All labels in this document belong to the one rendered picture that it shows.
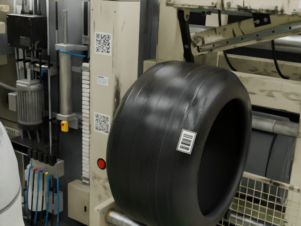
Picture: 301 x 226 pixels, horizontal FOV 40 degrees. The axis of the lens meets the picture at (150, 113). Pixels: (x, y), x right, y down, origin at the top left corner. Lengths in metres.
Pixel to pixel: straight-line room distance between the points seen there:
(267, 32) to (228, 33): 0.15
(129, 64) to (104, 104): 0.17
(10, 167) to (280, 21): 1.18
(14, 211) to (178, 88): 0.69
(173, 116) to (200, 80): 0.15
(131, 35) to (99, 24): 0.12
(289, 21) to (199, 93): 0.51
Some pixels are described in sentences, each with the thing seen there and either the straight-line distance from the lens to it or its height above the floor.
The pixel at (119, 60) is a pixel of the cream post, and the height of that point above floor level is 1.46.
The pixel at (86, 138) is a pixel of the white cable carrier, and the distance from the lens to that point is 1.61.
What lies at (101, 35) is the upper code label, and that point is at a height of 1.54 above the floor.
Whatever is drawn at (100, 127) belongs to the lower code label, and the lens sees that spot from 1.53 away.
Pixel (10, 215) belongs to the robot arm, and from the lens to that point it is 0.67.
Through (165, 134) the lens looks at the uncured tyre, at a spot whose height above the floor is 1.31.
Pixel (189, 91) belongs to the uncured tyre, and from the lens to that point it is 1.20.
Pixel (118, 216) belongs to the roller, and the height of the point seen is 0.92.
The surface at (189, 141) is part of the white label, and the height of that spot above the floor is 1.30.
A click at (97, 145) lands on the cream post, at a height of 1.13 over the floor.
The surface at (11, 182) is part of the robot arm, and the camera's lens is 0.62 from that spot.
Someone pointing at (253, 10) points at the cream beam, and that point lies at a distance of 1.46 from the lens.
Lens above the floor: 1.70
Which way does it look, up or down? 17 degrees down
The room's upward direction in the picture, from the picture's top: 3 degrees clockwise
